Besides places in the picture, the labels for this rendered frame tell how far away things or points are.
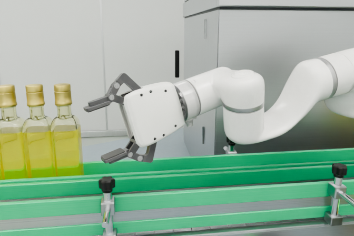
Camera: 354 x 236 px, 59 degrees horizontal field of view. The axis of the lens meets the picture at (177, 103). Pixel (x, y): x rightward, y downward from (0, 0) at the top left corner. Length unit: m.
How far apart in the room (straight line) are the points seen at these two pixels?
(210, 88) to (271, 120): 0.14
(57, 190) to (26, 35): 3.34
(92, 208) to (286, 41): 0.66
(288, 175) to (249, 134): 0.23
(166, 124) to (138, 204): 0.17
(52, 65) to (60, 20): 0.53
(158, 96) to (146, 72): 3.27
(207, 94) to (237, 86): 0.07
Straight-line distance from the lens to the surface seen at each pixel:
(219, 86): 0.57
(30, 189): 0.73
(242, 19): 0.88
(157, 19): 3.80
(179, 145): 1.48
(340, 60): 0.67
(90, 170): 0.80
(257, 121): 0.57
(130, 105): 0.53
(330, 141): 1.07
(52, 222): 0.67
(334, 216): 0.76
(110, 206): 0.61
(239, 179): 0.74
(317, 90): 0.62
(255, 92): 0.54
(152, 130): 0.55
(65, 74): 3.91
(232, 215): 0.68
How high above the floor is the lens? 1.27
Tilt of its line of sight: 13 degrees down
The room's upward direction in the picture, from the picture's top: straight up
